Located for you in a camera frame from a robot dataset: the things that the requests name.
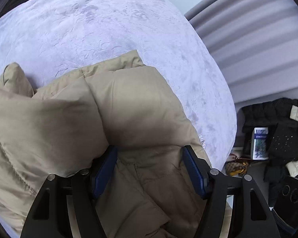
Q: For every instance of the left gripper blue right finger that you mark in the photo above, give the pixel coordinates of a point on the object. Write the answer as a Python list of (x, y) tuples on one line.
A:
[(251, 216)]

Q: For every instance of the blue white box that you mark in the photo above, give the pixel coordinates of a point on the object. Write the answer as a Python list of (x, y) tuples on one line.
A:
[(258, 145)]

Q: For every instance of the beige puffer down jacket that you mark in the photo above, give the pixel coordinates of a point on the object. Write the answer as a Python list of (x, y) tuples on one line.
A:
[(60, 128)]

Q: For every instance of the brown patterned bag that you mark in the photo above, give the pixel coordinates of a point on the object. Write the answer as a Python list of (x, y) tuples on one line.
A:
[(235, 166)]

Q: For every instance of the black box with rings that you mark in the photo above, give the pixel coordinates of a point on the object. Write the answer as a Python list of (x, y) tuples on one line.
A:
[(285, 209)]

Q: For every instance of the black sequin clothing pile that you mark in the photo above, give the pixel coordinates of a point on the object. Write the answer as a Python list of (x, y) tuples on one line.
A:
[(281, 142)]

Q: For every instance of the lavender embossed bed blanket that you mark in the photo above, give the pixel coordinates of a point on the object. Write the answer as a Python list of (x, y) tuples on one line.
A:
[(48, 38)]

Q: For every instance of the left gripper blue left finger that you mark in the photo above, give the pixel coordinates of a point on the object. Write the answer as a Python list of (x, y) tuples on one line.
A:
[(48, 215)]

